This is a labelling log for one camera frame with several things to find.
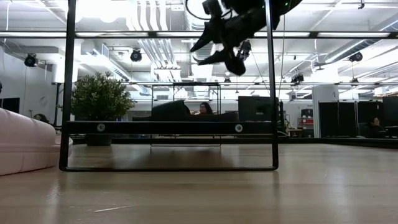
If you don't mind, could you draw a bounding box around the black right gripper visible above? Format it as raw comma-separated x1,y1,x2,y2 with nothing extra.
190,4,267,77

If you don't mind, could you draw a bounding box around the black ceiling spotlight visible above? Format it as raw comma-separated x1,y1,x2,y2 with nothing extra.
129,49,143,63
348,51,364,63
24,53,39,68
290,73,305,85

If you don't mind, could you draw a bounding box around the shelf with red boxes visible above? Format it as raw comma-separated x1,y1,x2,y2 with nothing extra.
297,108,315,138

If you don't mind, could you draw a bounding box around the black rig frame beam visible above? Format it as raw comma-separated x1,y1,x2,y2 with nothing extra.
0,30,398,40

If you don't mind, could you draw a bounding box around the black partition wall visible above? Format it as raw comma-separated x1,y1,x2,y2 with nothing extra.
318,100,384,138

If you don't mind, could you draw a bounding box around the person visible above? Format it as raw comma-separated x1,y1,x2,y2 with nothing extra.
33,113,50,124
364,116,387,139
194,101,215,116

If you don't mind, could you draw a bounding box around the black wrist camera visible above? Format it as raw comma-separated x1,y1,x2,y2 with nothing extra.
201,0,223,19

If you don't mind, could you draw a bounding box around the black monitor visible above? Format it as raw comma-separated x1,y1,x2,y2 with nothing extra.
238,95,272,123
382,96,398,127
0,97,21,114

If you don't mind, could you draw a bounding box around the black table border frame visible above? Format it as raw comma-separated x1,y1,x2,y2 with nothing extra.
70,136,398,149

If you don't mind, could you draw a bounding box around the black metal shelf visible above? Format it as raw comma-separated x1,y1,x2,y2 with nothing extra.
58,0,280,172

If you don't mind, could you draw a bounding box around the potted green plant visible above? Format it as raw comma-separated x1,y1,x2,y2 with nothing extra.
57,70,137,147

